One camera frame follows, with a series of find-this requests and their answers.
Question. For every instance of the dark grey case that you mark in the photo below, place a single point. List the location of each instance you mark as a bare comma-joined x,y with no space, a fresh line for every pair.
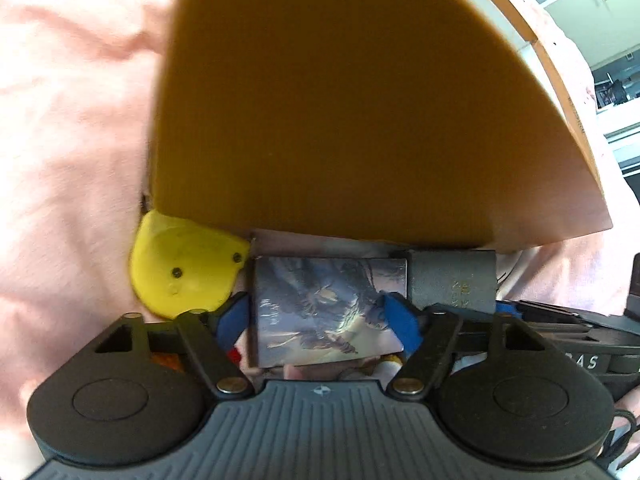
450,277

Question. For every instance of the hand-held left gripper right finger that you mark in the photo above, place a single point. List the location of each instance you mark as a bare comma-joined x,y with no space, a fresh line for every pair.
400,320

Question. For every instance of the orange knitted ball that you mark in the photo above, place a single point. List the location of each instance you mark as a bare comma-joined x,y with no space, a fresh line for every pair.
167,361

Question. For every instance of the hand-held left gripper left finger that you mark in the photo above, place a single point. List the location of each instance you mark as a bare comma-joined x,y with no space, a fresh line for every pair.
234,317

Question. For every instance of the orange cardboard box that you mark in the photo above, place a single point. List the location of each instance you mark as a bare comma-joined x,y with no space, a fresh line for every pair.
350,110

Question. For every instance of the pink blanket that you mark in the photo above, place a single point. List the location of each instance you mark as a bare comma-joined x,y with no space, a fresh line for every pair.
65,160

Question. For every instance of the yellow plastic object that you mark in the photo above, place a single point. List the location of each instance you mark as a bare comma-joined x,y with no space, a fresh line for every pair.
180,260

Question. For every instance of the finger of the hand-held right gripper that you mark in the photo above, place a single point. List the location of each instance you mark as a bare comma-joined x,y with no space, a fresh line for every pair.
550,312

